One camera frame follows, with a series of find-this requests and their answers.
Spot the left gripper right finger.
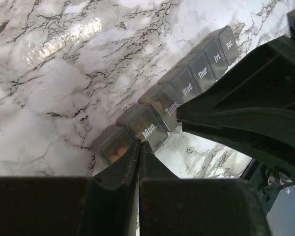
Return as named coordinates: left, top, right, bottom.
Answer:
left=139, top=142, right=271, bottom=236

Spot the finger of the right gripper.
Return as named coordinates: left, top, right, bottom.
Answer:
left=177, top=36, right=295, bottom=179

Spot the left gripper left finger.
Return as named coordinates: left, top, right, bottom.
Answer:
left=0, top=141, right=141, bottom=236

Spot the grey weekly pill organizer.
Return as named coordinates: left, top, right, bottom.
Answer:
left=92, top=25, right=239, bottom=165

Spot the black front rail frame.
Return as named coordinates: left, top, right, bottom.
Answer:
left=241, top=159, right=295, bottom=222

